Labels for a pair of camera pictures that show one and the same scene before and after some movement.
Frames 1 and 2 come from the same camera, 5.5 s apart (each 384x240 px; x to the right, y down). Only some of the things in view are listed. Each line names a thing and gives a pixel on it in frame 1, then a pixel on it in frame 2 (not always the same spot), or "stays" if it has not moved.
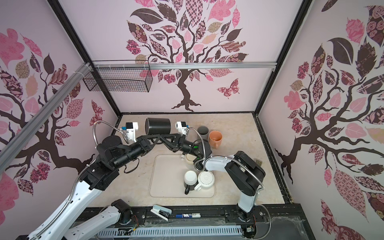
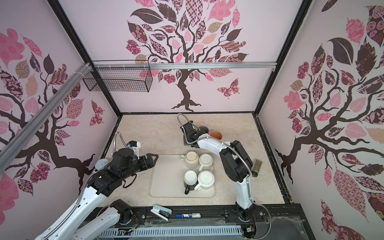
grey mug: x=203 y=131 stays
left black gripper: x=144 y=143 -> x=151 y=163
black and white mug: x=190 y=181 stays
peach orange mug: x=215 y=139 stays
